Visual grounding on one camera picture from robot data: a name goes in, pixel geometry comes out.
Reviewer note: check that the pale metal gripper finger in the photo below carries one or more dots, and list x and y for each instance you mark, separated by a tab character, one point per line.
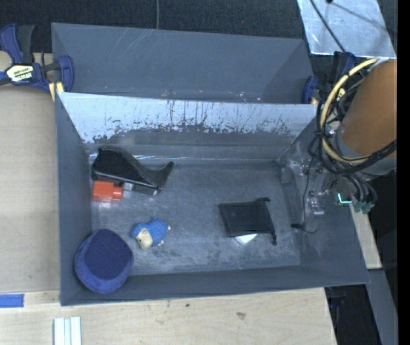
314	207
298	173

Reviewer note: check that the grey metal bin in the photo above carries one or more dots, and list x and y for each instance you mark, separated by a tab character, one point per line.
197	149

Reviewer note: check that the blue toy animal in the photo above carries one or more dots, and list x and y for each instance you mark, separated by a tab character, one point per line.
152	230

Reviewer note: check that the black curved plastic object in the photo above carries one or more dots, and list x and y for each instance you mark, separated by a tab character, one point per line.
122	167

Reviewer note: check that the orange-red block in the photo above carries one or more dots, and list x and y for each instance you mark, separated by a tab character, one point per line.
105	190

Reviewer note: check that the blue cap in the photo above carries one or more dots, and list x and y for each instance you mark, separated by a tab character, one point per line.
103	261

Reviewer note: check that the pale wood board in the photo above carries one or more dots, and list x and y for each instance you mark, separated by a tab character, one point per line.
21	192

